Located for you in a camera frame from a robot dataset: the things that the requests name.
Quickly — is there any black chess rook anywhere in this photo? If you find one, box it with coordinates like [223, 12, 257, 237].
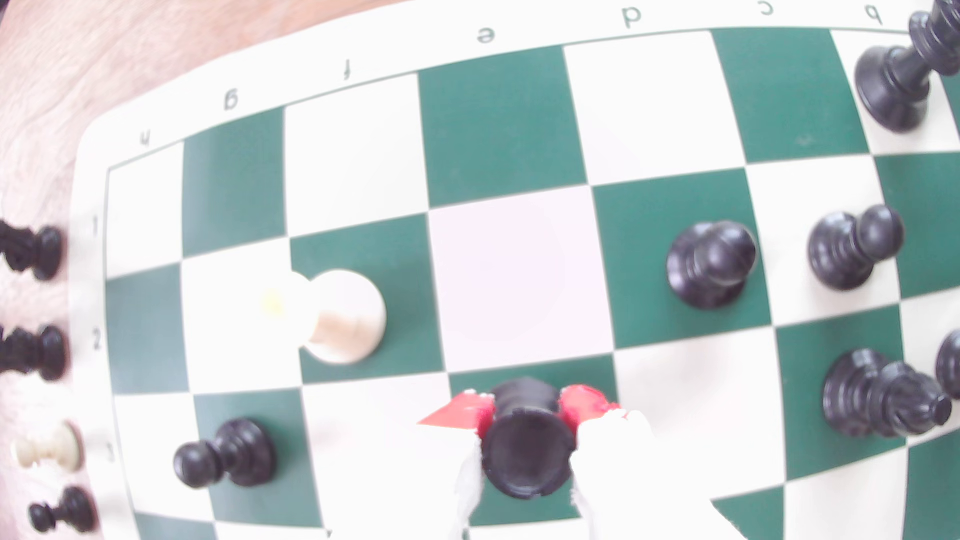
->
[480, 377, 577, 501]

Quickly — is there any black chess pawn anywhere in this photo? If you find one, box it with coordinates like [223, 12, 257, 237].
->
[172, 417, 277, 490]
[666, 219, 759, 311]
[27, 486, 99, 535]
[807, 204, 906, 292]

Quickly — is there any black chess bishop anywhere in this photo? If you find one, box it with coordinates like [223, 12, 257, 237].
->
[821, 347, 954, 440]

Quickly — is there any green and white chess mat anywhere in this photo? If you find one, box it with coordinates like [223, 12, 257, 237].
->
[67, 0, 960, 540]

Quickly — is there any white pawn on f2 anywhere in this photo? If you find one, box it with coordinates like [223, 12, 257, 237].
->
[258, 268, 389, 367]

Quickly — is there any white chess pawn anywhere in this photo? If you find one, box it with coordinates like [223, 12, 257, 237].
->
[11, 420, 84, 474]

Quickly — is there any black chess queen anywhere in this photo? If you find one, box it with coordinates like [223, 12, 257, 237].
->
[853, 0, 960, 135]

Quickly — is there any black chess piece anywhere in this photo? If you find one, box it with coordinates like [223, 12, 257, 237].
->
[0, 219, 65, 282]
[935, 330, 960, 399]
[0, 324, 69, 382]

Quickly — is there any white-taped red gripper finger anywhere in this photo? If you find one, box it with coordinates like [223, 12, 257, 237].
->
[328, 388, 498, 540]
[558, 383, 745, 540]

